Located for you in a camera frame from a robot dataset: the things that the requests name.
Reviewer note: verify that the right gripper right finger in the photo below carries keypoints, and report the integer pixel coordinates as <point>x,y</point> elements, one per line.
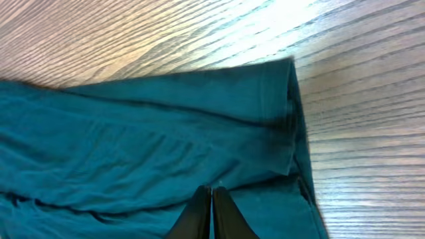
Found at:
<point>229,222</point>

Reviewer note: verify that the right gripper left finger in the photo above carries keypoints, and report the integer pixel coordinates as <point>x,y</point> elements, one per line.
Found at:
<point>194,221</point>

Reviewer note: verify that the dark navy t-shirt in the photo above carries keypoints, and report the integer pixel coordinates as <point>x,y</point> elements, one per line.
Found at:
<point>122,159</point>

